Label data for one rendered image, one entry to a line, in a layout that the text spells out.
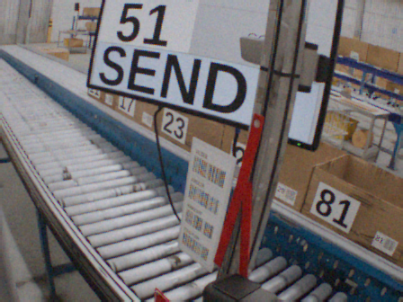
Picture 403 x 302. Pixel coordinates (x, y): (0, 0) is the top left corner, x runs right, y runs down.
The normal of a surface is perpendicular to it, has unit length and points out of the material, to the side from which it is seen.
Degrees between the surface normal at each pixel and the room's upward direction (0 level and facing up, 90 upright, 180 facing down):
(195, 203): 90
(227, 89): 86
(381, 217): 91
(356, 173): 90
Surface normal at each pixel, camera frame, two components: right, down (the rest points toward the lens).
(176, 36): -0.45, 0.18
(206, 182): -0.74, 0.13
